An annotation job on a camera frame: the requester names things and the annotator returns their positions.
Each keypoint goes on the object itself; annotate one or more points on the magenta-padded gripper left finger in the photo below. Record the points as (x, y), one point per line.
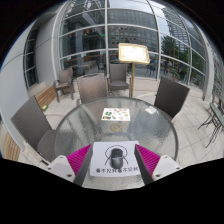
(68, 165)

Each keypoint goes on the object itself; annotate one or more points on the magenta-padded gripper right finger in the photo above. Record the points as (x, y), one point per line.
(156, 165)

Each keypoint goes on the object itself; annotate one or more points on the black computer mouse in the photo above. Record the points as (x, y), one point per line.
(117, 159)

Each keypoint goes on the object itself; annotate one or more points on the white mouse pad black drawing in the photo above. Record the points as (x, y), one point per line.
(98, 156)

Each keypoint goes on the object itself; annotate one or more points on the brown wicker chair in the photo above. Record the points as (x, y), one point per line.
(91, 88)
(171, 96)
(31, 123)
(65, 78)
(118, 75)

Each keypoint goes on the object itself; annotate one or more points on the tan tape roll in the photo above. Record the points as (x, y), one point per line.
(111, 127)

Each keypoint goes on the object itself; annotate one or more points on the wooden slat bench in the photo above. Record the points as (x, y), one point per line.
(46, 96)
(10, 146)

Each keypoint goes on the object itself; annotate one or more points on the picture menu card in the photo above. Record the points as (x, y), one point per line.
(115, 114)

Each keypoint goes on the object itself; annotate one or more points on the black metal outdoor chair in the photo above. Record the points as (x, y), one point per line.
(215, 118)

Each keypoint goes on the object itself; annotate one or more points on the gold-framed menu stand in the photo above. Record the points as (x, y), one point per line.
(134, 53)

